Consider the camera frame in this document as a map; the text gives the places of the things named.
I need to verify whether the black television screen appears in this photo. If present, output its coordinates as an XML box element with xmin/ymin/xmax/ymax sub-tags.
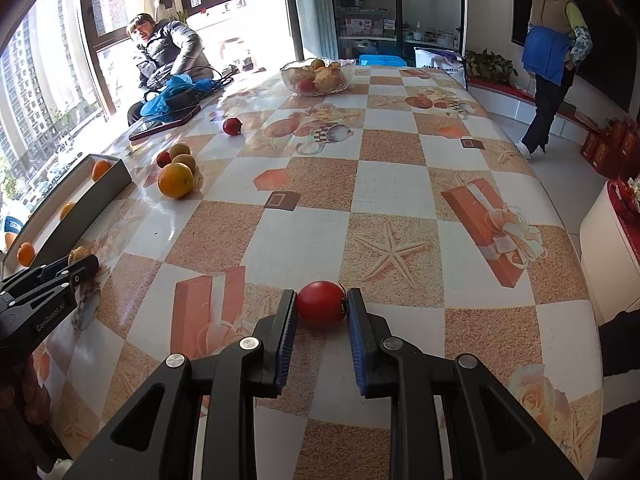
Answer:
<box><xmin>510</xmin><ymin>0</ymin><xmax>640</xmax><ymax>111</ymax></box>

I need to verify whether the wrinkled yellow passion fruit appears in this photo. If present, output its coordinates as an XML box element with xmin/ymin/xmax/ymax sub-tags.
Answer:
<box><xmin>67</xmin><ymin>246</ymin><xmax>92</xmax><ymax>266</ymax></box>

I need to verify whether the large yellow-orange orange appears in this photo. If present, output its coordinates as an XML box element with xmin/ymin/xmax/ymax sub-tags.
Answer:
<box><xmin>157</xmin><ymin>162</ymin><xmax>194</xmax><ymax>200</ymax></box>

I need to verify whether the seated person black jacket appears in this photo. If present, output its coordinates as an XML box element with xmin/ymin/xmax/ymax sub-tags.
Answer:
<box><xmin>127</xmin><ymin>13</ymin><xmax>214</xmax><ymax>126</ymax></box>

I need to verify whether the green potted plant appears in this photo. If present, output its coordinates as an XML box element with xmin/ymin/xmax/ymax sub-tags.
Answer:
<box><xmin>466</xmin><ymin>49</ymin><xmax>518</xmax><ymax>86</ymax></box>

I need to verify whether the small orange mandarin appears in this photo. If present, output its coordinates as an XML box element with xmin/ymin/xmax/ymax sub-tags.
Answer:
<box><xmin>58</xmin><ymin>202</ymin><xmax>75</xmax><ymax>220</ymax></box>

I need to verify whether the white round side table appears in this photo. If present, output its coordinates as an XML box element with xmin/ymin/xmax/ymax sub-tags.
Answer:
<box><xmin>579</xmin><ymin>180</ymin><xmax>639</xmax><ymax>325</ymax></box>

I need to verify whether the white printed bag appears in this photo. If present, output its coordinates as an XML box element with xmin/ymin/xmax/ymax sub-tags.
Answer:
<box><xmin>414</xmin><ymin>47</ymin><xmax>468</xmax><ymax>87</ymax></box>

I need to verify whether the standing person blue apron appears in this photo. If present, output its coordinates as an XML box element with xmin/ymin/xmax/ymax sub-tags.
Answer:
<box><xmin>518</xmin><ymin>0</ymin><xmax>592</xmax><ymax>159</ymax></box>

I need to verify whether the brown-green pear right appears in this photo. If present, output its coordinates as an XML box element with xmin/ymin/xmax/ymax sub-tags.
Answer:
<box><xmin>171</xmin><ymin>153</ymin><xmax>198</xmax><ymax>174</ymax></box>

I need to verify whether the grey shallow cardboard box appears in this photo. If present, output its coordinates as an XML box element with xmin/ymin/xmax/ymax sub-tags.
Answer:
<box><xmin>1</xmin><ymin>154</ymin><xmax>131</xmax><ymax>278</ymax></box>

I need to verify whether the brown-green pear left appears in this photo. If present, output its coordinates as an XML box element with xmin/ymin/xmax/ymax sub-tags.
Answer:
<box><xmin>168</xmin><ymin>143</ymin><xmax>191</xmax><ymax>159</ymax></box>

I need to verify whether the black tablet red case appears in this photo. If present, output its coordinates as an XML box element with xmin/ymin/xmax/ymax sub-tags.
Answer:
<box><xmin>127</xmin><ymin>105</ymin><xmax>201</xmax><ymax>142</ymax></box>

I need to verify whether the orange mandarin in box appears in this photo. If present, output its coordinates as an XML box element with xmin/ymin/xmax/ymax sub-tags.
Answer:
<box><xmin>91</xmin><ymin>159</ymin><xmax>112</xmax><ymax>182</ymax></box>

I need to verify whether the blue plastic stool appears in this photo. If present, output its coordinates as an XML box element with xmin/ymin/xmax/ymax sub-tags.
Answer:
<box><xmin>358</xmin><ymin>54</ymin><xmax>407</xmax><ymax>67</ymax></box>

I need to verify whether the small red apple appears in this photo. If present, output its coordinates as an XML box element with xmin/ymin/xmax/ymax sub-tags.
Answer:
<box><xmin>155</xmin><ymin>151</ymin><xmax>171</xmax><ymax>168</ymax></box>

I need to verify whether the glass display cabinet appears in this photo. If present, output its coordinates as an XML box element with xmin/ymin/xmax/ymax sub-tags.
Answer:
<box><xmin>333</xmin><ymin>0</ymin><xmax>469</xmax><ymax>66</ymax></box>

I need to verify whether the blue cloth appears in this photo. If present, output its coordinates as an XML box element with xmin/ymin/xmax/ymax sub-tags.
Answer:
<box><xmin>140</xmin><ymin>75</ymin><xmax>215</xmax><ymax>120</ymax></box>

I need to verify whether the glass fruit bowl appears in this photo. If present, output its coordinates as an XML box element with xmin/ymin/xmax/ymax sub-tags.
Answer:
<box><xmin>280</xmin><ymin>58</ymin><xmax>356</xmax><ymax>96</ymax></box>

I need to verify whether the brown-green pear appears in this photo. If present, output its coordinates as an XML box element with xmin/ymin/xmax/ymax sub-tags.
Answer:
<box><xmin>171</xmin><ymin>153</ymin><xmax>198</xmax><ymax>174</ymax></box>
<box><xmin>168</xmin><ymin>143</ymin><xmax>191</xmax><ymax>159</ymax></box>

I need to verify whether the lone red apple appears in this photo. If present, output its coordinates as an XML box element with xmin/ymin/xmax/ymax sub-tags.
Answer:
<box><xmin>222</xmin><ymin>117</ymin><xmax>243</xmax><ymax>136</ymax></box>

